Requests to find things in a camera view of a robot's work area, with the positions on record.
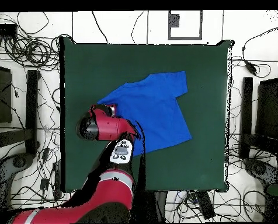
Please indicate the blue shirt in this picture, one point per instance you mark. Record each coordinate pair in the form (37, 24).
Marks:
(157, 105)

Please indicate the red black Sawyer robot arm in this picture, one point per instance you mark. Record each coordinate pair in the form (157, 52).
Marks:
(106, 127)

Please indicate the black flat device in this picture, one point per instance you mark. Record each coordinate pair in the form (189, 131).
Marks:
(3, 29)

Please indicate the small black adapter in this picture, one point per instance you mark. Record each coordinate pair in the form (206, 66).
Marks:
(44, 183)
(45, 154)

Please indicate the black power strip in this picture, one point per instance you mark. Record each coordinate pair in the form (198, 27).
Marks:
(205, 205)
(57, 179)

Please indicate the grey caster stand base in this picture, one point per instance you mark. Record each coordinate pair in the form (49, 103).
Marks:
(259, 168)
(19, 161)

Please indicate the black box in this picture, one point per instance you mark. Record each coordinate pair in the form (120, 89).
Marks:
(2, 98)
(268, 107)

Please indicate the dark green tablecloth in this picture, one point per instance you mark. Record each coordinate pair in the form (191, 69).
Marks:
(188, 163)

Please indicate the black power adapter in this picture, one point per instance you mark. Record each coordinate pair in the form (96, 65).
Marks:
(250, 67)

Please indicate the black stand frame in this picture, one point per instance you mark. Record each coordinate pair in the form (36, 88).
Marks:
(247, 105)
(32, 105)

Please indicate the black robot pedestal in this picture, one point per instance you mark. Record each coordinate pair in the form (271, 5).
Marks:
(157, 205)

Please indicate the grey square frame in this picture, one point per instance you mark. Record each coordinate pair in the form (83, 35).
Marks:
(185, 38)

